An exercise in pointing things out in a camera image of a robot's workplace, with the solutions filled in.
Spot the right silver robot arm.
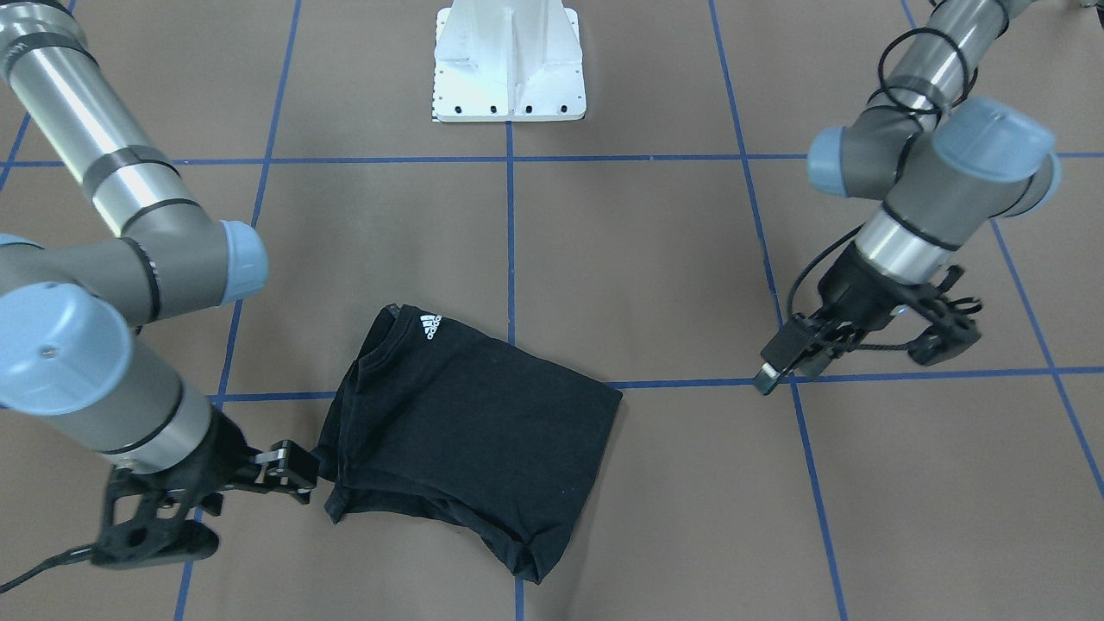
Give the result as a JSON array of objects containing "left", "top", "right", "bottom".
[{"left": 3, "top": 1, "right": 317, "bottom": 504}]

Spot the black braided cable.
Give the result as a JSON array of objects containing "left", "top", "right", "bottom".
[
  {"left": 783, "top": 27, "right": 984, "bottom": 380},
  {"left": 0, "top": 543, "right": 96, "bottom": 596}
]

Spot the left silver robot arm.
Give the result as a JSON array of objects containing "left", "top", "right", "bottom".
[{"left": 754, "top": 1, "right": 1061, "bottom": 394}]

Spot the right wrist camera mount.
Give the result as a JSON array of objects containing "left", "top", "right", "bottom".
[{"left": 91, "top": 467, "right": 220, "bottom": 570}]

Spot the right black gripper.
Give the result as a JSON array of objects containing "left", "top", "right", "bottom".
[{"left": 168, "top": 406, "right": 319, "bottom": 511}]

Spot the black graphic t-shirt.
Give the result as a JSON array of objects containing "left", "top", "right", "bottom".
[{"left": 314, "top": 305, "right": 623, "bottom": 583}]

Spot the white camera stand base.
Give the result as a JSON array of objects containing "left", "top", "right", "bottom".
[{"left": 431, "top": 1, "right": 587, "bottom": 123}]

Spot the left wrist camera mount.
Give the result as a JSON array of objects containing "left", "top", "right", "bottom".
[{"left": 906, "top": 265, "right": 983, "bottom": 367}]

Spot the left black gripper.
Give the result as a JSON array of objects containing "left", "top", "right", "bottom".
[{"left": 753, "top": 242, "right": 919, "bottom": 396}]

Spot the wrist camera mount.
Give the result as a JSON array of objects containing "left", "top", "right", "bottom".
[
  {"left": 91, "top": 467, "right": 220, "bottom": 570},
  {"left": 906, "top": 265, "right": 983, "bottom": 367}
]

